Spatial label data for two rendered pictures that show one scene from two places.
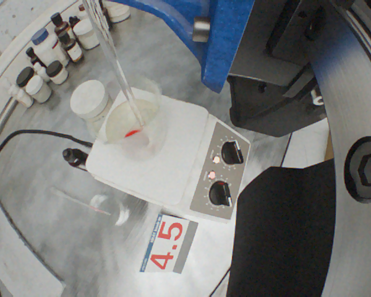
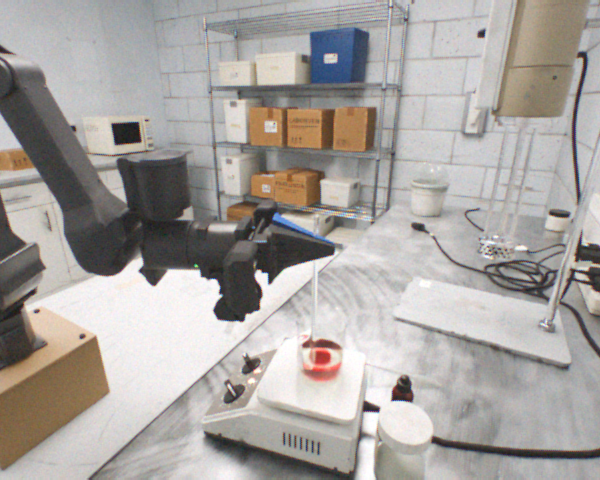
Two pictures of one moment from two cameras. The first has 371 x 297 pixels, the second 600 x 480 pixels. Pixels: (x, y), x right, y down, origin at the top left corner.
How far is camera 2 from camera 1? 0.45 m
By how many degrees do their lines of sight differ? 85
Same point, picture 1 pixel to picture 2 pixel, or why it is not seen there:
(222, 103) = not seen: outside the picture
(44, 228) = (432, 352)
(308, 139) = (80, 450)
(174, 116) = (290, 389)
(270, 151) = (166, 431)
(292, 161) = (137, 420)
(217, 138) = (247, 395)
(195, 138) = (271, 373)
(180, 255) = not seen: hidden behind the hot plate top
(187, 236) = not seen: hidden behind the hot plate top
